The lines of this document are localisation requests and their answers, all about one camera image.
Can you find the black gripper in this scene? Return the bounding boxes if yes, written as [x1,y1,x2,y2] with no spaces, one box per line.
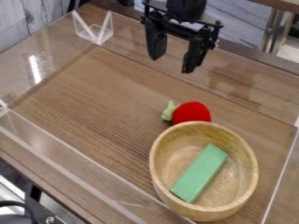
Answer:
[141,0,224,74]

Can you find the red plush strawberry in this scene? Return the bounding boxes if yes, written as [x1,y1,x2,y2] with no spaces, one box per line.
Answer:
[161,101,211,124]

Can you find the metal table leg background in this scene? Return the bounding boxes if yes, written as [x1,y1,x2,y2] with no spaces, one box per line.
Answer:
[261,9,295,55]

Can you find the wooden bowl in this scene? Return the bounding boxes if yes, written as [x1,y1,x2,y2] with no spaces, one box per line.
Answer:
[149,122,259,221]

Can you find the green rectangular block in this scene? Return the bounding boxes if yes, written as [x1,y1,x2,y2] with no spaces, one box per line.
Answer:
[169,144,228,203]

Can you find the clear acrylic corner bracket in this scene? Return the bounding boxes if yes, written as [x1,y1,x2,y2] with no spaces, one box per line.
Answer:
[70,11,113,46]

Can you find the black table frame leg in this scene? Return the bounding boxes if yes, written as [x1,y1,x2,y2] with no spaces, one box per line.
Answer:
[24,185,66,224]

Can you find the black cable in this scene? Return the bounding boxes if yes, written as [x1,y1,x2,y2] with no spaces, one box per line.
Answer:
[0,199,30,217]

